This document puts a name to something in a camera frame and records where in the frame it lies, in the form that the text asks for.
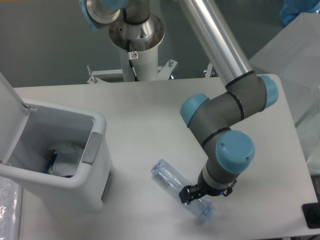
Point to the blue water jug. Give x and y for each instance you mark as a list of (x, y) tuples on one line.
[(290, 9)]

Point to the blue yellow snack packet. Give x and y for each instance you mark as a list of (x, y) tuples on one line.
[(50, 165)]

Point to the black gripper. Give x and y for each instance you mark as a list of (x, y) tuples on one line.
[(190, 192)]

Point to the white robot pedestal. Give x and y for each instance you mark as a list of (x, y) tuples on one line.
[(145, 64)]

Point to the white trash can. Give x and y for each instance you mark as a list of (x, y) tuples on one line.
[(51, 123)]

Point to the clear plastic water bottle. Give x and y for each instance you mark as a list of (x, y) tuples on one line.
[(173, 182)]

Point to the white trash can lid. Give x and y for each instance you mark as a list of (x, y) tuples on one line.
[(13, 118)]

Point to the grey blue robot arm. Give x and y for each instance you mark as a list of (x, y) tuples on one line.
[(135, 30)]

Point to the black device at table edge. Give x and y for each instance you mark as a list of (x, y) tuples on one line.
[(311, 212)]

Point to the white plastic wrapper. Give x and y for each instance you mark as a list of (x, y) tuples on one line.
[(67, 160)]

